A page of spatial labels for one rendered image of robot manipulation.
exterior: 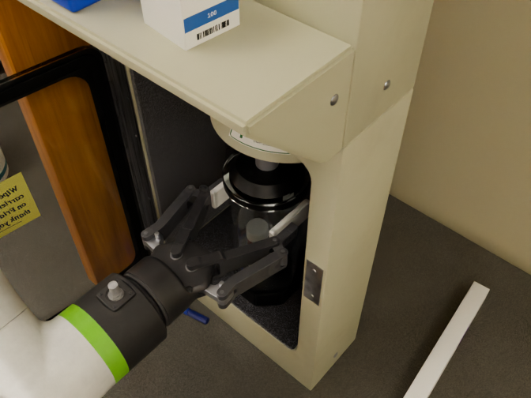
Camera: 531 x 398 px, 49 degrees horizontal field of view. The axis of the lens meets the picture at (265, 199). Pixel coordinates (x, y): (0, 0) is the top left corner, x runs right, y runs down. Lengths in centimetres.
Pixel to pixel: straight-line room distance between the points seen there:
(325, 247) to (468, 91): 44
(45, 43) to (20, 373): 35
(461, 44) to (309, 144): 52
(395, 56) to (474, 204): 61
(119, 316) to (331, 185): 25
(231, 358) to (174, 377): 9
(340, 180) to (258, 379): 44
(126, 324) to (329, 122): 29
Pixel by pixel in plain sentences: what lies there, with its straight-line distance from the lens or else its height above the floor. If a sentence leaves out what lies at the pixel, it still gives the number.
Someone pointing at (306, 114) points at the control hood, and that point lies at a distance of 40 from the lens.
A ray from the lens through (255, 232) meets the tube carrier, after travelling 72.
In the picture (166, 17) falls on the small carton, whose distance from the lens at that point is 42.
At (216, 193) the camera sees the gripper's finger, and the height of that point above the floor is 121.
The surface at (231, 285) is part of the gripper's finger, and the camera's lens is 64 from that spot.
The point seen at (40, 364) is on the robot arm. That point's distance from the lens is 58.
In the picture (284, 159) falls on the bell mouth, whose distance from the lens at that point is 60.
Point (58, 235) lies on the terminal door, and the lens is 79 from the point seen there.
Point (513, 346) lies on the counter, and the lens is 98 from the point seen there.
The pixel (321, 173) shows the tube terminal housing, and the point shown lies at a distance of 52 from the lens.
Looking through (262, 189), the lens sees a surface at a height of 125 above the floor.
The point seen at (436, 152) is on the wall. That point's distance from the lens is 103.
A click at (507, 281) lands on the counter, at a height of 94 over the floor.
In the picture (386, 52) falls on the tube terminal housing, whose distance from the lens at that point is 47.
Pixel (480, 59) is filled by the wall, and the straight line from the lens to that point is 91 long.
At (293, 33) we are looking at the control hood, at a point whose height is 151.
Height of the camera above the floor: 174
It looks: 48 degrees down
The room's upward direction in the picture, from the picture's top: straight up
